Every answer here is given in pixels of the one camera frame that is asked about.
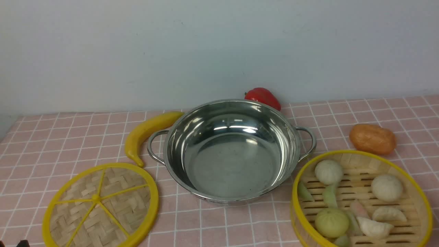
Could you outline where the yellow woven steamer lid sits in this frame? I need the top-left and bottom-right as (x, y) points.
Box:
(42, 163), (159, 247)

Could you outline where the yellow bamboo steamer basket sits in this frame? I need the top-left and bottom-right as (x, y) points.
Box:
(290, 150), (433, 247)

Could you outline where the stainless steel pot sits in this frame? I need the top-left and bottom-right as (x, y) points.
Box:
(147, 99), (317, 206)

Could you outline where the red toy bell pepper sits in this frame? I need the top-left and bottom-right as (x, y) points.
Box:
(244, 87), (281, 111)

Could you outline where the yellow toy banana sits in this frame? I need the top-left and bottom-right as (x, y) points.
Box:
(125, 111), (184, 167)

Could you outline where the green dumpling left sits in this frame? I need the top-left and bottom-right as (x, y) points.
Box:
(297, 181), (315, 202)

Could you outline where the green dumpling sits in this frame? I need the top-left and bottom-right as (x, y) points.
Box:
(322, 183), (338, 208)
(333, 234), (351, 247)
(297, 181), (315, 202)

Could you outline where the white bun upper left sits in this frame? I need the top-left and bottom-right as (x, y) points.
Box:
(314, 160), (344, 186)

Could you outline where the white bun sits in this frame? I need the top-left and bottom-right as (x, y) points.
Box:
(371, 174), (403, 202)
(314, 160), (344, 186)

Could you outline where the green dumpling centre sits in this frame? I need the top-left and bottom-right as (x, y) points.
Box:
(322, 183), (338, 208)

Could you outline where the green bun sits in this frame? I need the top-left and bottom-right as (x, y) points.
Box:
(314, 208), (349, 238)

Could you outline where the orange toy potato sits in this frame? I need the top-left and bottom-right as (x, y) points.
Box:
(349, 123), (397, 156)

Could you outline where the pink dumpling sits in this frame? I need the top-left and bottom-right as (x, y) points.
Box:
(349, 200), (370, 219)

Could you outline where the green dumpling bottom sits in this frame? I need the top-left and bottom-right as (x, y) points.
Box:
(333, 234), (351, 247)

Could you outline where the white bun right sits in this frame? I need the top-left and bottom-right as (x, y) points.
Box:
(371, 174), (403, 202)

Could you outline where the pink checkered tablecloth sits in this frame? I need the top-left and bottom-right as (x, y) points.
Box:
(0, 95), (439, 247)

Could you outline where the white dumpling upper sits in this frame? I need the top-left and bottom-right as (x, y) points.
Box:
(372, 206), (407, 222)

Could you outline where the white dumpling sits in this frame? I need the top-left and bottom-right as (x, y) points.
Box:
(356, 217), (394, 239)
(372, 206), (407, 222)

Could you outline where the white dumpling lower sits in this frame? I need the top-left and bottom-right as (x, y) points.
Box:
(356, 217), (394, 239)

